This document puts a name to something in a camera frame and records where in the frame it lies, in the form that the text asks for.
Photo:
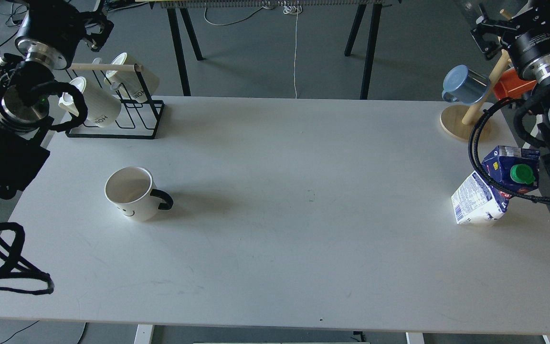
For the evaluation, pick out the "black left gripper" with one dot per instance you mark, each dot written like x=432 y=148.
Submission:
x=52 y=29

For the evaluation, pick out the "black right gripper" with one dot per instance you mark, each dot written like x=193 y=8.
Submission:
x=528 y=45

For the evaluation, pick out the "white smiley mug black handle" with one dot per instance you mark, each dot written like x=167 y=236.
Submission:
x=133 y=192

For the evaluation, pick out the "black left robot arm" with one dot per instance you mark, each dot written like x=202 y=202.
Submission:
x=32 y=103

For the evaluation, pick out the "orange mug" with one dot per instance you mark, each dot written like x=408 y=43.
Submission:
x=512 y=86

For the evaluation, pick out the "blue mug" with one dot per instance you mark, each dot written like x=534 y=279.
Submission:
x=462 y=84

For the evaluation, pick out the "white ribbed mug rear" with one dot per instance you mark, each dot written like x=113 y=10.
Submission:
x=129 y=84

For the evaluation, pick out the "white ribbed mug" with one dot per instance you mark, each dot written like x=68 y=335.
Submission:
x=103 y=108
x=129 y=84

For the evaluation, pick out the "white ribbed mug front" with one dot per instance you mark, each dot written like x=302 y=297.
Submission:
x=103 y=108

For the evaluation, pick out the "wooden mug tree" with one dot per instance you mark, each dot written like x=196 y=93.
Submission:
x=458 y=120

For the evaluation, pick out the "black trestle table legs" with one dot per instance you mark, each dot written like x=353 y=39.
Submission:
x=275 y=48

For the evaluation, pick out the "black wire mug rack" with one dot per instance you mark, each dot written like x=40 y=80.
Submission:
x=136 y=121

